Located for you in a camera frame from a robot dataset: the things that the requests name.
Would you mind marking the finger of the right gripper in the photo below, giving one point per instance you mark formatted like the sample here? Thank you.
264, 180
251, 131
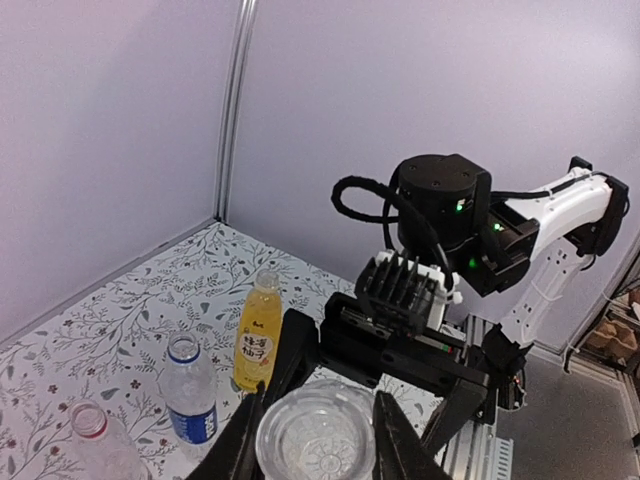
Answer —
453, 412
296, 357

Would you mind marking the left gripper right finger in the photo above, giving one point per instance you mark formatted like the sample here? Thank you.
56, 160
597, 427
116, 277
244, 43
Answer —
399, 452

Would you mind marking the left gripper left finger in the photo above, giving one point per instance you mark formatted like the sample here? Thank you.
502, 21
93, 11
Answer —
233, 454

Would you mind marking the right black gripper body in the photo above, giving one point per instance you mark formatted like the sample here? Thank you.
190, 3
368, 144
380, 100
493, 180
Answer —
354, 347

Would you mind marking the yellow juice bottle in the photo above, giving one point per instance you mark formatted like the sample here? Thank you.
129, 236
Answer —
258, 333

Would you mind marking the clear plastic bottle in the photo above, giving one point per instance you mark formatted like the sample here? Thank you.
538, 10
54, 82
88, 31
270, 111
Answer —
322, 430

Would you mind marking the Pepsi bottle blue label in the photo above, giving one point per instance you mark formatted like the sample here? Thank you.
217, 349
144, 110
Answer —
188, 385

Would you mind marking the red-capped clear bottle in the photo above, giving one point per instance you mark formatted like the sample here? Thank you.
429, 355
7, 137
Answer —
103, 444

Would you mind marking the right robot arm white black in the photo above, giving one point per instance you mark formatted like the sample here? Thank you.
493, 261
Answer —
443, 224

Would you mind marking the aluminium front rail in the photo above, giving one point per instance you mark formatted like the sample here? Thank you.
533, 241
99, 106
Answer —
476, 452

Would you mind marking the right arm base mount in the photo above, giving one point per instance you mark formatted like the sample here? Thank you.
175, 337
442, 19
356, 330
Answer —
490, 351

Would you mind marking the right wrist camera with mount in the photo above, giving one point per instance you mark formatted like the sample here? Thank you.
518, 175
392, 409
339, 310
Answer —
404, 296

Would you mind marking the right aluminium corner post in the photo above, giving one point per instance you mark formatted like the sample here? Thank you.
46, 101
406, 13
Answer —
240, 48

